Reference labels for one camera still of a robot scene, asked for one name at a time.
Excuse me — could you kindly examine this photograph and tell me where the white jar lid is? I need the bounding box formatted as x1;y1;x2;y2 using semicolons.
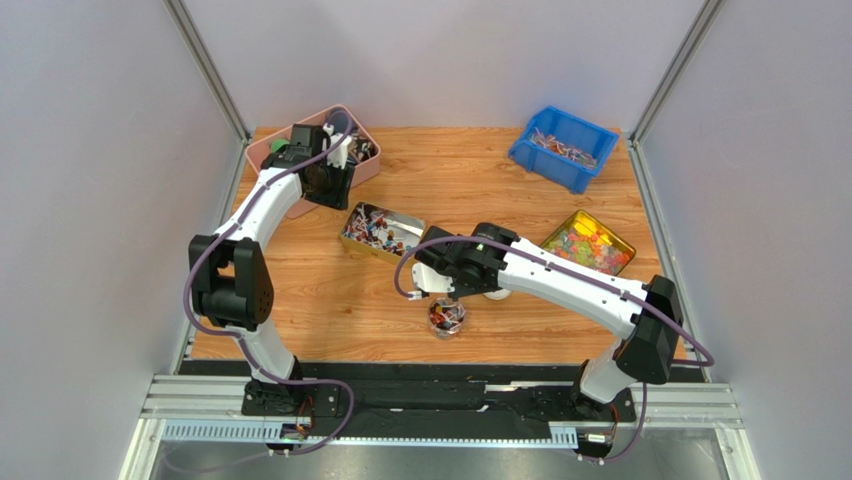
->
483;288;512;301

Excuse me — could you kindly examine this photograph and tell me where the clear glass jar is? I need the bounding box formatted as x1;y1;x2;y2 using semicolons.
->
427;297;467;339

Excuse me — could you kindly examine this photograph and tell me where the gold tin of lollipops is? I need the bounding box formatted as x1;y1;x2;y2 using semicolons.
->
340;202;427;265

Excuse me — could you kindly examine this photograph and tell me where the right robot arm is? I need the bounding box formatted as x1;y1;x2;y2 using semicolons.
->
404;223;683;419

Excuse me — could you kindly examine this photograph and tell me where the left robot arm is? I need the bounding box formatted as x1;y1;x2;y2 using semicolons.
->
183;124;355;416

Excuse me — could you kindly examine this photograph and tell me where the tin of gummy candies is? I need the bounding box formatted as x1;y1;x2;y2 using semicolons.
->
540;209;636;276

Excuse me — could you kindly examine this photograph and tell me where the pink compartment organizer box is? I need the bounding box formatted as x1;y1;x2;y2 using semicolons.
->
245;104;381;187

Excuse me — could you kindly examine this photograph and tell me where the green rolled sock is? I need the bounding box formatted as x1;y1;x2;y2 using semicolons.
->
269;138;289;152

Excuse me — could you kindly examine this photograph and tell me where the blue plastic bin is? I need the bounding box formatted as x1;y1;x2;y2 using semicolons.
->
508;106;619;195

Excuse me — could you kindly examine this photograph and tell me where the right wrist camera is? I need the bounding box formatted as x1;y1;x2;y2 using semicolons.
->
409;262;454;300

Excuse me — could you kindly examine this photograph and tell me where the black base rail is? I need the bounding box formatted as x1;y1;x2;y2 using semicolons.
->
241;362;648;442

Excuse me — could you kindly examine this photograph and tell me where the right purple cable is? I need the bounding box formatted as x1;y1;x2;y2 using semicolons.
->
392;234;715;465

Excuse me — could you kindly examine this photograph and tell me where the purple cable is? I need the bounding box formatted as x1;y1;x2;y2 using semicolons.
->
392;234;715;465
182;108;362;461

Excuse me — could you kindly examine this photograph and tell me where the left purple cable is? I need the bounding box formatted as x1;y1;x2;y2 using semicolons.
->
182;108;362;461

